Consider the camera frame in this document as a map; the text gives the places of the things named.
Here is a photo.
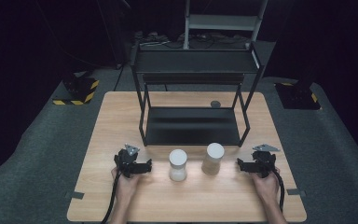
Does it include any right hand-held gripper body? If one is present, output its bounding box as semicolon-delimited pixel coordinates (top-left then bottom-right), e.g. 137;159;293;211
250;143;282;179

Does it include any grey tape piece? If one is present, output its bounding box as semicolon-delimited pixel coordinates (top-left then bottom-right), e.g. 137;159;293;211
64;190;86;201
285;188;308;198

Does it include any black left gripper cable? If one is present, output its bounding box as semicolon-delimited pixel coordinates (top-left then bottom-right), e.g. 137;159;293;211
101;170;122;224

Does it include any jar of brown powder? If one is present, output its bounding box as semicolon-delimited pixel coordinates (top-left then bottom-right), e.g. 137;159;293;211
200;142;226;176

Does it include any black metal shelf rack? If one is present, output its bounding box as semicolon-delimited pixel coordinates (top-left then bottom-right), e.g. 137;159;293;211
130;41;266;148

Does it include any jar of white granules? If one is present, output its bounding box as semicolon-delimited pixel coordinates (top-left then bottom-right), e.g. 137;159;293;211
168;148;188;182

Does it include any black yellow-striped stand base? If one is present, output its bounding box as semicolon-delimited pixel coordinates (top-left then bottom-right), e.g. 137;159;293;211
51;73;101;106
273;81;322;111

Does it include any tangle of floor cables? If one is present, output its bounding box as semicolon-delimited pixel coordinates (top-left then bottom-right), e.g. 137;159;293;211
132;30;253;50

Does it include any person's left hand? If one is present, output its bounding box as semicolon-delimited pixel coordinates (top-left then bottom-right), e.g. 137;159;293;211
110;166;143;203

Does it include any grey metal frame stand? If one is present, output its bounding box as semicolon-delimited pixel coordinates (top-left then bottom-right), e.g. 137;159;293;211
183;0;269;50

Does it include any person's right hand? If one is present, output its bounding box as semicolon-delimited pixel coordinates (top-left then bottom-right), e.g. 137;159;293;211
250;167;282;205

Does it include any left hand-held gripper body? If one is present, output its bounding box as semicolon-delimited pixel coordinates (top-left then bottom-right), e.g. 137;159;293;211
114;143;145;179

